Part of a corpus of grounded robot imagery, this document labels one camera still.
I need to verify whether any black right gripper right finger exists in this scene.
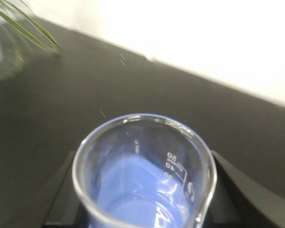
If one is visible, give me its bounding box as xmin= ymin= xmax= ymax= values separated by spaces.
xmin=211 ymin=150 xmax=285 ymax=228

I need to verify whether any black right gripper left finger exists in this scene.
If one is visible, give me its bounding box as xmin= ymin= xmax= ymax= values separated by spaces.
xmin=44 ymin=152 xmax=87 ymax=228

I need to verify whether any clear glass beaker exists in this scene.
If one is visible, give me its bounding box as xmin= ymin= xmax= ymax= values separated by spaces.
xmin=72 ymin=114 xmax=217 ymax=228

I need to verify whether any blue plastic tray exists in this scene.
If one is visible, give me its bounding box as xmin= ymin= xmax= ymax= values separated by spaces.
xmin=88 ymin=155 xmax=191 ymax=228

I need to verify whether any green potted plant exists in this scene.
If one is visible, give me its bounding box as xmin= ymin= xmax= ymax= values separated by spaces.
xmin=0 ymin=0 xmax=61 ymax=63

